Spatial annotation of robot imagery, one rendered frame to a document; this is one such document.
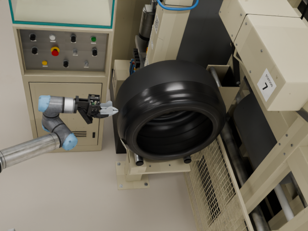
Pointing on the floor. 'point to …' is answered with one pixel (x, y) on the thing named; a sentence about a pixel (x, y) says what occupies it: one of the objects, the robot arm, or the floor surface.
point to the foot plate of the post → (143, 184)
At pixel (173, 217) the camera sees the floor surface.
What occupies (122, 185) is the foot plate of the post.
